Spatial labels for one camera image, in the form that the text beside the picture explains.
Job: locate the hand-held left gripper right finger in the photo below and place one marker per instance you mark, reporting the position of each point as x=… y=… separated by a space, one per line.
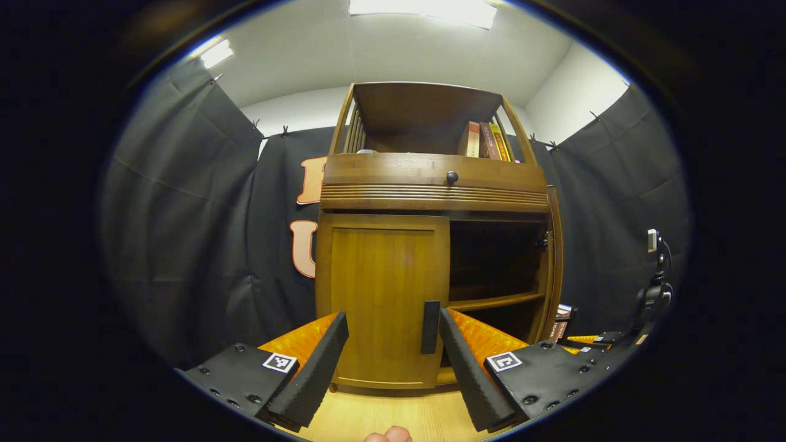
x=466 y=374

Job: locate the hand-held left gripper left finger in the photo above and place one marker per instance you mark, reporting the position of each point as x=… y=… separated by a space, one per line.
x=313 y=374

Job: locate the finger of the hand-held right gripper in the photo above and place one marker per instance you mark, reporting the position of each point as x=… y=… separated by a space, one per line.
x=589 y=350
x=605 y=337

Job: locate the wooden shoe cabinet door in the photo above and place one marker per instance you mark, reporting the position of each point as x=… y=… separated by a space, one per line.
x=381 y=294
x=554 y=258

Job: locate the wooden double-door shoe cabinet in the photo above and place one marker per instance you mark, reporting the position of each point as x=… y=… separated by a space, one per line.
x=393 y=178

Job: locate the small printed cardboard box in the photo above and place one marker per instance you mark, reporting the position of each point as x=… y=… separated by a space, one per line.
x=562 y=322

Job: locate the black backdrop cloth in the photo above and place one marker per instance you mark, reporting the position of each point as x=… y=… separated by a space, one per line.
x=184 y=245

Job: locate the black round drawer knob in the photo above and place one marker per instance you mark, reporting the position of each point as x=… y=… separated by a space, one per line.
x=452 y=177

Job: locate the maroon spine book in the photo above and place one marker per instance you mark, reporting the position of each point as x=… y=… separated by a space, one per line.
x=488 y=141

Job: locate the small ceiling light panel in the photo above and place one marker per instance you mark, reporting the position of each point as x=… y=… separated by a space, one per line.
x=216 y=53

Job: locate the large ceiling light panel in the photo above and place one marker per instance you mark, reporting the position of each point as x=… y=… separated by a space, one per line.
x=424 y=11

